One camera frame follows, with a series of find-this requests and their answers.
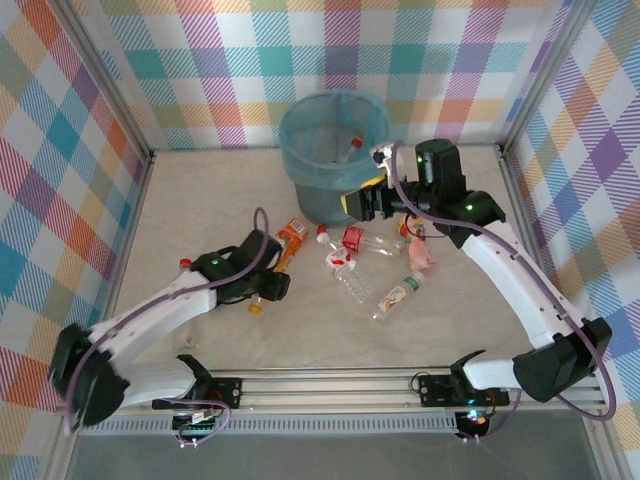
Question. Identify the right aluminium side rail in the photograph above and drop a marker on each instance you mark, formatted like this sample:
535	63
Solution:
545	280

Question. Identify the orange juice bottle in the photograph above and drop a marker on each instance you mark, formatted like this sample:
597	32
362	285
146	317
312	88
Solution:
292	242

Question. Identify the right aluminium frame post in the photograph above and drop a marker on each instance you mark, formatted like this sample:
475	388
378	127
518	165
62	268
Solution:
545	75

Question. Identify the aluminium frame post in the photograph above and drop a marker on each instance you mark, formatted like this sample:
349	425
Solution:
545	75
110	85

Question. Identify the blue plastic bin liner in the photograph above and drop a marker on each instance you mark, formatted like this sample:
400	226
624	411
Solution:
310	170

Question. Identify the left aluminium side rail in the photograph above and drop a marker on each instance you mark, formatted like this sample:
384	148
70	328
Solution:
125	250

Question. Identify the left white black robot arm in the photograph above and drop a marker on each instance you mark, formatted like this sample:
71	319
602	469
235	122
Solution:
150	310

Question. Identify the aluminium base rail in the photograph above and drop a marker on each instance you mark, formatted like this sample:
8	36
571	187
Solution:
325	390

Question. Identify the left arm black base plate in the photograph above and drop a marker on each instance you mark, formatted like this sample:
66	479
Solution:
227	392

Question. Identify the left aluminium frame post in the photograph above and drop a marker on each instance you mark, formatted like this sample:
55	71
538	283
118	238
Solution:
110	85

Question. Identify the small yellow cap bottle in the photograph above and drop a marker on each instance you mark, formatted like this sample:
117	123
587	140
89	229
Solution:
256	307

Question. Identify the aluminium side rail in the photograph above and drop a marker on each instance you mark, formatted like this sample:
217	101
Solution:
125	250
545	280

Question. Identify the clear bottle red white label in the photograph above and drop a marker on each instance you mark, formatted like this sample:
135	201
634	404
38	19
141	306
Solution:
339	260

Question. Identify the red cap clear bottle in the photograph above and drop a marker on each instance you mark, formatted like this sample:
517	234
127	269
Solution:
185	263
350	150

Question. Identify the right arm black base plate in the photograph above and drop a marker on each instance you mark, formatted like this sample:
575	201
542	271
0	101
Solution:
432	390

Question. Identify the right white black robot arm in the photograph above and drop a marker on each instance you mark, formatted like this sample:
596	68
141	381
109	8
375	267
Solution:
500	270

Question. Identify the pink drink bottle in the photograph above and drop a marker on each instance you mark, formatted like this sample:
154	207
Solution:
417	255

